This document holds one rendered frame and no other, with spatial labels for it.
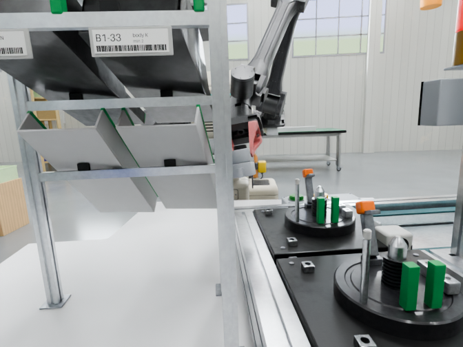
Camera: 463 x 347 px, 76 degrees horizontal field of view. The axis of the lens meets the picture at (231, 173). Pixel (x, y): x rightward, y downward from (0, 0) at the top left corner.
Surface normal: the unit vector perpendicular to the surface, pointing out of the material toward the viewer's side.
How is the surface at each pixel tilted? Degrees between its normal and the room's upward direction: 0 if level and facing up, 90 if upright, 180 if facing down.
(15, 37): 90
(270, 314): 0
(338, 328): 0
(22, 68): 155
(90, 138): 135
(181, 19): 90
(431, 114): 90
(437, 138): 90
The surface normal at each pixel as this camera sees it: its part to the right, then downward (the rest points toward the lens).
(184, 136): -0.05, 0.83
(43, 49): -0.01, 0.97
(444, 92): 0.07, 0.19
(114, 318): -0.04, -0.98
